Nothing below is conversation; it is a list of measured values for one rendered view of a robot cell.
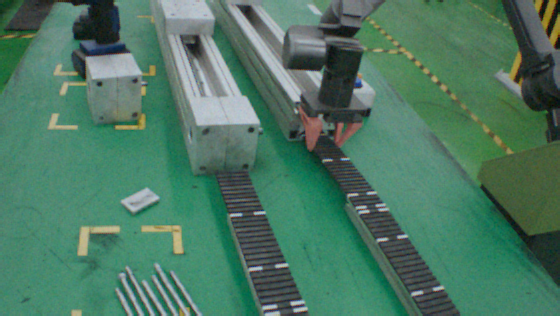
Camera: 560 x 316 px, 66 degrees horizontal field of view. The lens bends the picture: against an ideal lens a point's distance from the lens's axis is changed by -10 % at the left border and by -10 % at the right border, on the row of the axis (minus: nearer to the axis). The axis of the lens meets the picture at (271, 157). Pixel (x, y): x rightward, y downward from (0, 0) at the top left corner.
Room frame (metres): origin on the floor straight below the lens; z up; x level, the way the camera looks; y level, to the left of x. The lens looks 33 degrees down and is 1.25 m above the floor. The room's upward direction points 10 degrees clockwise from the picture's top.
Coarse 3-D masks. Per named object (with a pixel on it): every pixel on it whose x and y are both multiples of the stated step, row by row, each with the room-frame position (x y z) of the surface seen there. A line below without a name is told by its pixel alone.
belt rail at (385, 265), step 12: (348, 204) 0.60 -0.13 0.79; (360, 228) 0.55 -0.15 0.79; (372, 240) 0.52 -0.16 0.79; (372, 252) 0.50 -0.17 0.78; (384, 264) 0.47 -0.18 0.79; (396, 276) 0.45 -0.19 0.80; (396, 288) 0.44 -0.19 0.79; (408, 300) 0.42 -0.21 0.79; (408, 312) 0.40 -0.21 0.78; (420, 312) 0.39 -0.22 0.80
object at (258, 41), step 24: (216, 0) 1.42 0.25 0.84; (240, 24) 1.15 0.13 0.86; (264, 24) 1.20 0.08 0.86; (240, 48) 1.12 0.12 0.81; (264, 48) 1.00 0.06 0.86; (264, 72) 0.94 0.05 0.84; (288, 72) 0.96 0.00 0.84; (312, 72) 0.92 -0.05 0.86; (264, 96) 0.91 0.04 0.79; (288, 96) 0.80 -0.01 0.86; (288, 120) 0.80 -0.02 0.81
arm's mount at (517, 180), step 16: (544, 144) 0.66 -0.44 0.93; (496, 160) 0.74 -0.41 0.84; (512, 160) 0.70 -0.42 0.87; (528, 160) 0.67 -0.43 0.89; (544, 160) 0.65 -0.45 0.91; (480, 176) 0.76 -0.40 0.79; (496, 176) 0.72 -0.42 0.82; (512, 176) 0.69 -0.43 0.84; (528, 176) 0.66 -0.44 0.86; (544, 176) 0.63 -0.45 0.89; (496, 192) 0.71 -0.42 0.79; (512, 192) 0.67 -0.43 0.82; (528, 192) 0.64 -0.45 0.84; (544, 192) 0.62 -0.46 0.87; (512, 208) 0.66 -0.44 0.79; (528, 208) 0.63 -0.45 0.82; (544, 208) 0.61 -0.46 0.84; (528, 224) 0.61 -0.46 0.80; (544, 224) 0.62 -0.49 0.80
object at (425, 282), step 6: (426, 276) 0.44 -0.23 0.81; (432, 276) 0.44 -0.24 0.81; (402, 282) 0.43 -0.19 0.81; (408, 282) 0.42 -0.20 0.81; (414, 282) 0.43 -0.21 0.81; (420, 282) 0.43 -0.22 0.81; (426, 282) 0.43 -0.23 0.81; (432, 282) 0.43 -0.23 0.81; (438, 282) 0.43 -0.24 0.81; (408, 288) 0.41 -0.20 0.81; (414, 288) 0.42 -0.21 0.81; (420, 288) 0.42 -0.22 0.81; (426, 288) 0.42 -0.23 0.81
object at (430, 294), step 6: (432, 288) 0.42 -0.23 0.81; (438, 288) 0.42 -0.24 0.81; (414, 294) 0.41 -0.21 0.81; (420, 294) 0.41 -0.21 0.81; (426, 294) 0.41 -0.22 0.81; (432, 294) 0.41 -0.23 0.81; (438, 294) 0.41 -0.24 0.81; (444, 294) 0.41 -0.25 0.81; (414, 300) 0.40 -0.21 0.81; (420, 300) 0.40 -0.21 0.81; (426, 300) 0.40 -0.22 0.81; (432, 300) 0.40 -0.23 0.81
